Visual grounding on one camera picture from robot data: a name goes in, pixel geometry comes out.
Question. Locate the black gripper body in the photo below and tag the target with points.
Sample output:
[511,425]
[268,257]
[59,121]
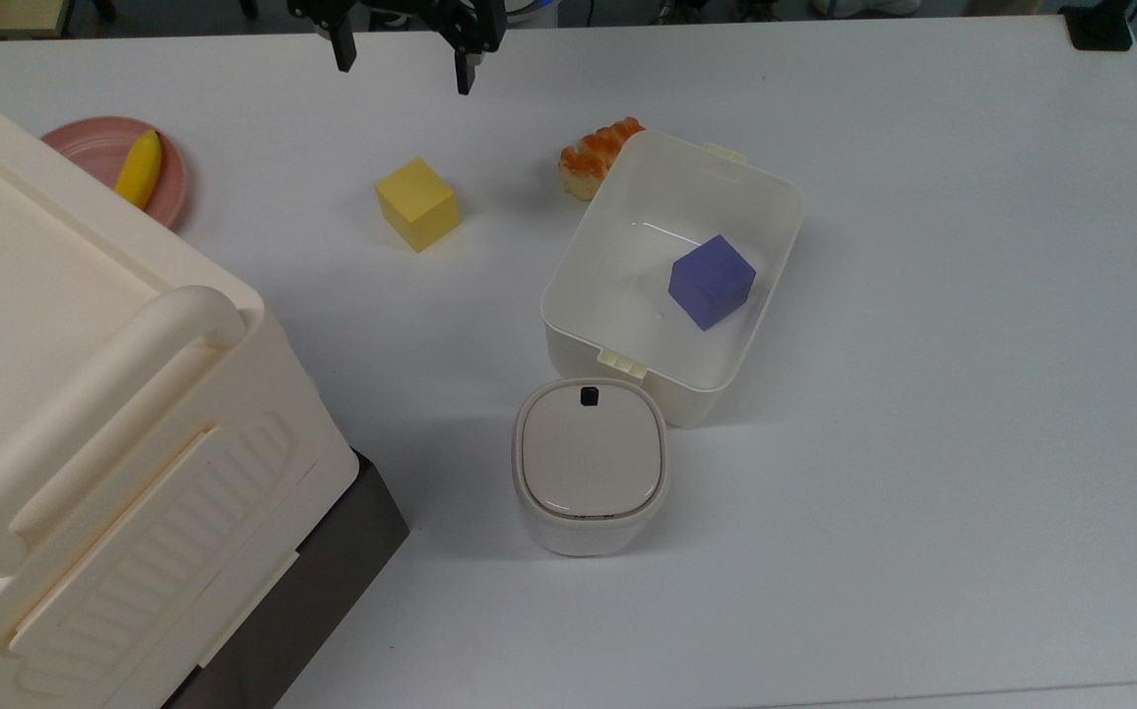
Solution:
[470,20]

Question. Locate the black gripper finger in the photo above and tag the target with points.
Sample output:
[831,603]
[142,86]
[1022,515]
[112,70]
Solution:
[466,74]
[344,47]

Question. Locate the yellow cube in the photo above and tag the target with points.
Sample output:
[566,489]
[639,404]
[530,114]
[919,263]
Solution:
[416,204]

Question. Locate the white open plastic box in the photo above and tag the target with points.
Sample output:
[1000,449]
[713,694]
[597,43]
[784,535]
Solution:
[627,266]

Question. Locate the purple cube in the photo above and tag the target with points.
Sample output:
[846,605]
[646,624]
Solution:
[712,282]

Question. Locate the large cream storage box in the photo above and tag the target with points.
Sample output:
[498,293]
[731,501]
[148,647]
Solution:
[27,325]

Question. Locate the white bucket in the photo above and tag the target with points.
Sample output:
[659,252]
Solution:
[534,10]

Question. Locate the toy bread slice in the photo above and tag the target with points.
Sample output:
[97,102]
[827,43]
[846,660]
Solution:
[596,158]

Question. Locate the yellow toy banana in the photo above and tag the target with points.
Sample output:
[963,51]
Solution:
[141,169]

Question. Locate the pink plate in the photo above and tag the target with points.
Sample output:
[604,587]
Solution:
[95,148]

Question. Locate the small white lidded bin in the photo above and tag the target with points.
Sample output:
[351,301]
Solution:
[589,468]

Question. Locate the black table clamp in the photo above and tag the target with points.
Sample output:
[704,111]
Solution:
[1100,25]

